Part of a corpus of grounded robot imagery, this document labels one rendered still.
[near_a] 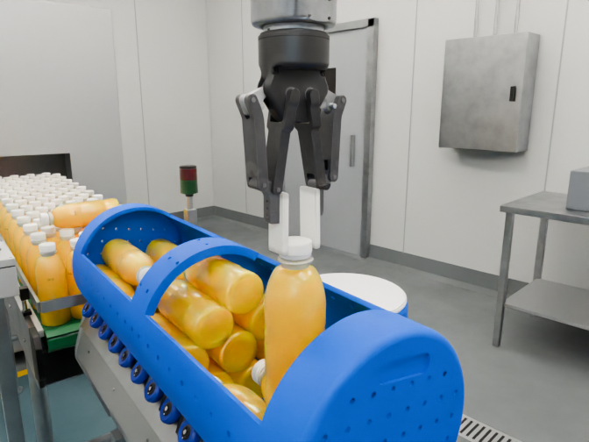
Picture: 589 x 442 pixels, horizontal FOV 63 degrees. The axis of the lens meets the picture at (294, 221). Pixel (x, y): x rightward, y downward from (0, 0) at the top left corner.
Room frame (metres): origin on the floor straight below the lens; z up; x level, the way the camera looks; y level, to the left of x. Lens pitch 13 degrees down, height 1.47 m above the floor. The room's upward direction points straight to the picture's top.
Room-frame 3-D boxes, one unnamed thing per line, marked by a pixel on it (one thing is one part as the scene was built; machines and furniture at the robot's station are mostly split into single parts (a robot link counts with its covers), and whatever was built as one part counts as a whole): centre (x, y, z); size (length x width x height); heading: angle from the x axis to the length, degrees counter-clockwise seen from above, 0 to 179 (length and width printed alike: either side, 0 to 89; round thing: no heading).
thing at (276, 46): (0.53, 0.00, 1.50); 0.08 x 0.07 x 0.09; 127
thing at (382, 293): (1.07, -0.13, 1.03); 0.28 x 0.28 x 0.01
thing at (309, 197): (0.55, -0.02, 1.34); 0.03 x 0.01 x 0.07; 37
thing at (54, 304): (1.26, 0.49, 0.96); 0.40 x 0.01 x 0.03; 127
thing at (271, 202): (0.51, 0.03, 1.37); 0.03 x 0.01 x 0.05; 127
